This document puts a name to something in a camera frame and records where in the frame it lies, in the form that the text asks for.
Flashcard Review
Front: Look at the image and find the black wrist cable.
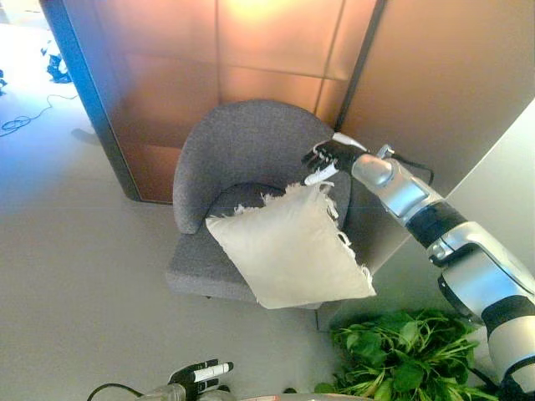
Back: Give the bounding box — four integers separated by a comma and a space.
391, 153, 436, 185
86, 383, 146, 401

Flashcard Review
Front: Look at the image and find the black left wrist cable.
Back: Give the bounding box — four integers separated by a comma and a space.
86, 383, 146, 401

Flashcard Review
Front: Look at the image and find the grey floor stand foot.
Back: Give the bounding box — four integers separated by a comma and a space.
70, 127, 102, 147

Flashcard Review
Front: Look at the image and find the white fringed pillow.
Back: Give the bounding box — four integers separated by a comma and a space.
205, 180, 378, 311

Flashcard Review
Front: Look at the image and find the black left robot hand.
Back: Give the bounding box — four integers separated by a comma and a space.
168, 358, 235, 394

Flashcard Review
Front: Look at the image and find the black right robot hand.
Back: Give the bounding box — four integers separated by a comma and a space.
300, 132, 370, 187

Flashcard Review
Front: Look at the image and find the grey fabric tub armchair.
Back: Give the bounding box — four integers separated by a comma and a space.
166, 99, 353, 311

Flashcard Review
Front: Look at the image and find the blue floor cable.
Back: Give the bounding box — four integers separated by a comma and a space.
0, 94, 79, 139

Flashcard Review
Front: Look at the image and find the green leafy potted plant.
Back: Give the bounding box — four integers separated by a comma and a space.
313, 308, 502, 401

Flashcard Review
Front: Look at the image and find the dark metal partition frame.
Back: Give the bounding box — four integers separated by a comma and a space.
39, 0, 142, 202
333, 0, 388, 131

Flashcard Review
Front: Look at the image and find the black clutter on floor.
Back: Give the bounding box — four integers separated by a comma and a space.
40, 39, 74, 85

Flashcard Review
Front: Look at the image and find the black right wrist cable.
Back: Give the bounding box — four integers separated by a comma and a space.
391, 153, 436, 185

